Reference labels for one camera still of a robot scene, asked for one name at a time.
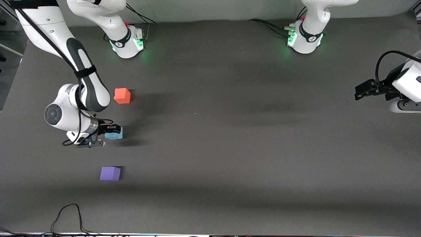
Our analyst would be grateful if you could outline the light blue foam block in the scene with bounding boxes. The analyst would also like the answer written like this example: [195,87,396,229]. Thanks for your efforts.
[104,127,124,141]

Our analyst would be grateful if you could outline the orange foam block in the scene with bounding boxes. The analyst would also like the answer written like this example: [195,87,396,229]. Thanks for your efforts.
[114,88,131,104]

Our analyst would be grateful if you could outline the purple foam block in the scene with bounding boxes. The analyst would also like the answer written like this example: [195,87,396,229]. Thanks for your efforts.
[100,167,121,182]

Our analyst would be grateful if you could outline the dark grey table mat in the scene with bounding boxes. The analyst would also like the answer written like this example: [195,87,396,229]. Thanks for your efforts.
[0,11,421,236]

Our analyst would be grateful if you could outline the black velcro strap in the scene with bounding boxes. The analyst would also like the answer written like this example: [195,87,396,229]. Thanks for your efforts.
[74,65,98,79]

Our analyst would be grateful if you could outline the black looped cable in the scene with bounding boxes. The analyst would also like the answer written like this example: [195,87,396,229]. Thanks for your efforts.
[50,203,100,236]

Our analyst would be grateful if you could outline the black right base cable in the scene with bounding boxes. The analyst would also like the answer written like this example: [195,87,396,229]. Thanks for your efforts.
[124,6,157,40]

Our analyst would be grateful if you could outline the black base cable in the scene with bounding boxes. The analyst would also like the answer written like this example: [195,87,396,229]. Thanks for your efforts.
[124,6,157,40]
[248,18,293,35]

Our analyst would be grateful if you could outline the black left base cable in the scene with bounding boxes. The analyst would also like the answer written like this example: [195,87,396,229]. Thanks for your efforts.
[248,18,293,35]

